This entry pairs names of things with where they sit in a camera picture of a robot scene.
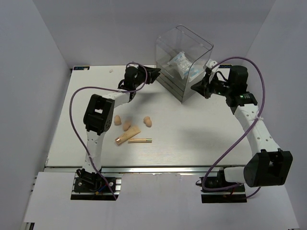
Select cotton pad pack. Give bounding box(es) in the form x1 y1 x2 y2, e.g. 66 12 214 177
188 68 204 82
167 51 192 79

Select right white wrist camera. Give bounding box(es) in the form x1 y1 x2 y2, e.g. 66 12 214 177
206 59 218 72

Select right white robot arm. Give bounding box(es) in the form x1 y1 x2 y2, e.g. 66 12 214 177
191 61 293 191

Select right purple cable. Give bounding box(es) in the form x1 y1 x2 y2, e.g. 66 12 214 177
201 56 266 199

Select purple cable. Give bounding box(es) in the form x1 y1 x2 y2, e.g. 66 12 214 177
69 62 148 201
201 56 266 199

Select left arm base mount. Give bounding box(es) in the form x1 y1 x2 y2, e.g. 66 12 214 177
71 169 121 201

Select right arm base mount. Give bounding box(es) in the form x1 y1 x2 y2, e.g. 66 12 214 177
195 175 247 204

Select aluminium table front rail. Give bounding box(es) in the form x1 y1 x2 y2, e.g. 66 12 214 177
45 164 250 175

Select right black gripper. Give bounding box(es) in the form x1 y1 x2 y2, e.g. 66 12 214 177
190 72 232 99

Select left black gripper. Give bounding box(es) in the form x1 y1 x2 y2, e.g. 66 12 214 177
133 64 161 89

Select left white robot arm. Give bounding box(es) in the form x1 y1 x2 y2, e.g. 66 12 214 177
82 66 161 174

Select beige makeup sponge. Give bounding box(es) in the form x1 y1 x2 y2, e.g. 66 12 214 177
143 116 152 127
122 120 131 131
114 115 121 126

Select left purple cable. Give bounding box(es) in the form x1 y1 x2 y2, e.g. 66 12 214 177
69 62 148 201

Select gold slim concealer stick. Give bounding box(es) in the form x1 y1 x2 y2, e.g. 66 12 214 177
128 138 153 143

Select beige foundation tube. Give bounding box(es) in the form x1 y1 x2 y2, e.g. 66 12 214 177
115 126 141 146

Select clear acrylic organizer box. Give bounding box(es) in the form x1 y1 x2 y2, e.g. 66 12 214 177
155 25 213 103

